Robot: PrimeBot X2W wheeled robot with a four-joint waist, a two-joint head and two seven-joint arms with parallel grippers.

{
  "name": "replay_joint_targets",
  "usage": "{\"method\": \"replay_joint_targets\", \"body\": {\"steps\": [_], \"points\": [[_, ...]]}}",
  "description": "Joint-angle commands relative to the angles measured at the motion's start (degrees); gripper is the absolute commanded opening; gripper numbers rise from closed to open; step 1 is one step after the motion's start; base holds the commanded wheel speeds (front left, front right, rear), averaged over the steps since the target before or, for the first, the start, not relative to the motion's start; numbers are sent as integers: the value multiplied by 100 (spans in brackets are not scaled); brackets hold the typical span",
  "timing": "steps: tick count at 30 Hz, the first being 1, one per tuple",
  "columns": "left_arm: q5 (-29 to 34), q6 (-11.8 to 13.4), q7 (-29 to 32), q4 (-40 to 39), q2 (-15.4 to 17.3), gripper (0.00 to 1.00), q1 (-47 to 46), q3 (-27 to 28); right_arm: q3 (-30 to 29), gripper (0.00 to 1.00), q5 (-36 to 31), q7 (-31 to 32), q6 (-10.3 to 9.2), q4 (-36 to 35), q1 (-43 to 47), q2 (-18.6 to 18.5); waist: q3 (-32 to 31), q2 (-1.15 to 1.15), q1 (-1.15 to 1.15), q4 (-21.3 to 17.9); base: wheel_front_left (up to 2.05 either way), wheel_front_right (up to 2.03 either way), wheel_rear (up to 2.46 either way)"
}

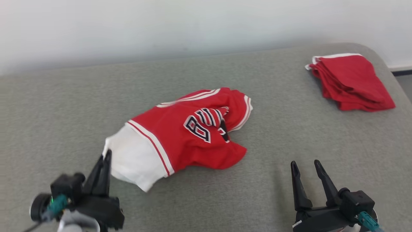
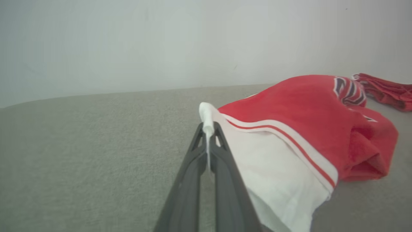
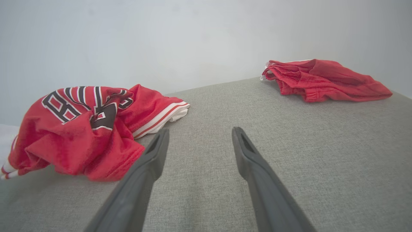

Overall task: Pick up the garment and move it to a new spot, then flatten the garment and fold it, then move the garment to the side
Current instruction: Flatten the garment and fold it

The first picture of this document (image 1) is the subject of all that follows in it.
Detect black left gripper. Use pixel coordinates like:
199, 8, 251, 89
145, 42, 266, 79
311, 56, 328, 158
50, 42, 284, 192
75, 149, 125, 231

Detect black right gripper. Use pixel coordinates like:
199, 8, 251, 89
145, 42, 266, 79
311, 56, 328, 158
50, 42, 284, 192
291, 159, 354, 232

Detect red basketball jersey white sleeves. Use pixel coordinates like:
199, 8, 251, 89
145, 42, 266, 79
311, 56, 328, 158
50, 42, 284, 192
102, 87, 254, 193

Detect red shorts white trim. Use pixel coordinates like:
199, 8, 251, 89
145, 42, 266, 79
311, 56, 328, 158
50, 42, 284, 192
305, 53, 396, 112

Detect white skirting board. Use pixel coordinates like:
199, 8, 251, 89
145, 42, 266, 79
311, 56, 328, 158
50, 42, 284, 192
388, 64, 412, 72

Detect black cable teal plug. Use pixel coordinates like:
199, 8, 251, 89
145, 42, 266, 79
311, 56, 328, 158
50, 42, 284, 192
23, 193, 70, 232
358, 211, 384, 232

